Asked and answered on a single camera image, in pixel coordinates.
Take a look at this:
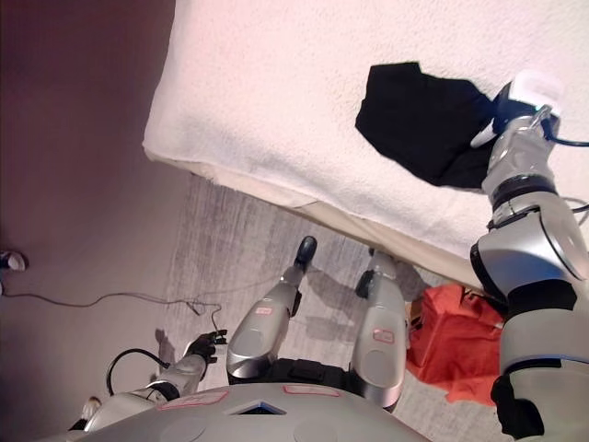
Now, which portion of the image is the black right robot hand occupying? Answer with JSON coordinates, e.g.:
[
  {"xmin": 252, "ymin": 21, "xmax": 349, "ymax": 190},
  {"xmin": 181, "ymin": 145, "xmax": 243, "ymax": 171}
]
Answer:
[{"xmin": 468, "ymin": 68, "xmax": 567, "ymax": 149}]

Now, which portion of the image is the silver robot torso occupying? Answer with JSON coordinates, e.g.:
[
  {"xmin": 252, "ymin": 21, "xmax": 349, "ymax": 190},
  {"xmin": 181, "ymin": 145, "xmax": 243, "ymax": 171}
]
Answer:
[{"xmin": 40, "ymin": 357, "xmax": 443, "ymax": 442}]

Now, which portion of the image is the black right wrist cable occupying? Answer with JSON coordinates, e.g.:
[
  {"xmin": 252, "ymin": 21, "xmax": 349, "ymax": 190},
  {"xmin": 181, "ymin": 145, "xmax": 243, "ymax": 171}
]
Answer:
[{"xmin": 540, "ymin": 106, "xmax": 589, "ymax": 149}]

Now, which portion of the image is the white textured bed blanket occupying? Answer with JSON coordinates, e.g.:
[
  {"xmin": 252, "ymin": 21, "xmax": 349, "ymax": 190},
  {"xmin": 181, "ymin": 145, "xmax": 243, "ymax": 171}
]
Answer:
[{"xmin": 142, "ymin": 0, "xmax": 589, "ymax": 260}]

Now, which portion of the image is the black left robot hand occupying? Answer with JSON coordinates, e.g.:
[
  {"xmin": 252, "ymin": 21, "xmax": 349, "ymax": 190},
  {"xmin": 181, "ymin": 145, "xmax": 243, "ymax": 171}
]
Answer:
[{"xmin": 186, "ymin": 329, "xmax": 230, "ymax": 367}]

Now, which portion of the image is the black garment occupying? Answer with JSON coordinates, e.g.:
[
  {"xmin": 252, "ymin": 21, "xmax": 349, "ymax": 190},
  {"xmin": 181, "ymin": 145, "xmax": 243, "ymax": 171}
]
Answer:
[{"xmin": 354, "ymin": 62, "xmax": 502, "ymax": 191}]

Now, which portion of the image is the orange garment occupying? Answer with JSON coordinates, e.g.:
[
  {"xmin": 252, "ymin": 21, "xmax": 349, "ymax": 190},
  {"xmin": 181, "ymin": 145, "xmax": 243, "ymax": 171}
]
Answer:
[{"xmin": 406, "ymin": 284, "xmax": 510, "ymax": 407}]

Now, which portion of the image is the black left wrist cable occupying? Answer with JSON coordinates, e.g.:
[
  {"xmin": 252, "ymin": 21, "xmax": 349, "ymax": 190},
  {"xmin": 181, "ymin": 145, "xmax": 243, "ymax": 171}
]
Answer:
[{"xmin": 106, "ymin": 348, "xmax": 167, "ymax": 397}]

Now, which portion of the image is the silver left robot leg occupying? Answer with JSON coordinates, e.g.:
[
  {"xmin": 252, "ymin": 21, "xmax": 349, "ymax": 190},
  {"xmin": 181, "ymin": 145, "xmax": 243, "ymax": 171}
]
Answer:
[{"xmin": 225, "ymin": 236, "xmax": 319, "ymax": 386}]

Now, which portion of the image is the thin floor cable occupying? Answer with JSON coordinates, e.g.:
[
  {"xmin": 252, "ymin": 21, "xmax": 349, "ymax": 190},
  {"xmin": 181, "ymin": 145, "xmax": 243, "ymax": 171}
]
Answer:
[{"xmin": 0, "ymin": 291, "xmax": 223, "ymax": 331}]

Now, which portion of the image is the grey patterned rug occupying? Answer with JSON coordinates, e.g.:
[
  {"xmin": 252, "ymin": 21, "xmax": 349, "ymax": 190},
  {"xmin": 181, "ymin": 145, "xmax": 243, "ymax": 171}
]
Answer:
[{"xmin": 151, "ymin": 174, "xmax": 507, "ymax": 442}]

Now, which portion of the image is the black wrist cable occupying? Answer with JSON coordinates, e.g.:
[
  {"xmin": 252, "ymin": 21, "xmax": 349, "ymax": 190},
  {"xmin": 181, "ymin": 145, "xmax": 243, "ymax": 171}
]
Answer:
[
  {"xmin": 540, "ymin": 106, "xmax": 589, "ymax": 149},
  {"xmin": 106, "ymin": 348, "xmax": 167, "ymax": 397}
]

